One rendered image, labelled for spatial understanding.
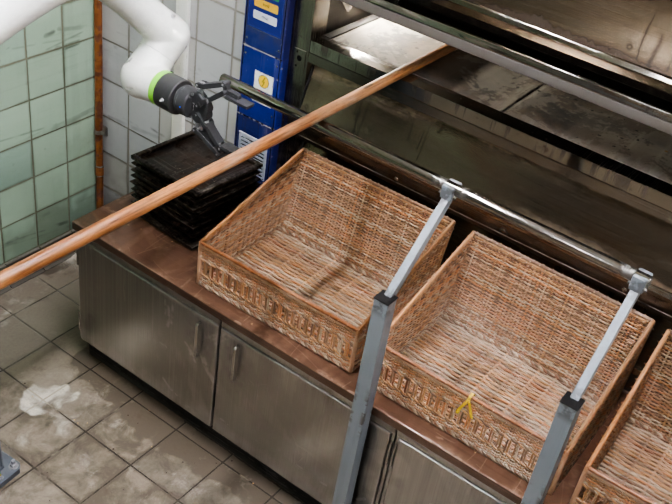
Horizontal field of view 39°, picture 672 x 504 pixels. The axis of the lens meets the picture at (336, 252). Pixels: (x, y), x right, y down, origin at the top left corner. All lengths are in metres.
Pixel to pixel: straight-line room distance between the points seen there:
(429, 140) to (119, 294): 1.07
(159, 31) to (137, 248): 0.74
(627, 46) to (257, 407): 1.41
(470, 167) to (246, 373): 0.86
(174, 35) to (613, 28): 1.07
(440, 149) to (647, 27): 0.68
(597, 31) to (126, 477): 1.85
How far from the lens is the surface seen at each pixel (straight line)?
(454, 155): 2.65
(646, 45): 2.32
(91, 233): 1.88
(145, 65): 2.44
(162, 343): 2.94
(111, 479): 2.99
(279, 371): 2.62
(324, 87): 2.85
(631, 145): 2.61
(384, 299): 2.18
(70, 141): 3.58
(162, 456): 3.04
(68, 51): 3.42
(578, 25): 2.37
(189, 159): 2.93
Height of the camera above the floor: 2.29
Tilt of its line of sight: 36 degrees down
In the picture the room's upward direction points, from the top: 10 degrees clockwise
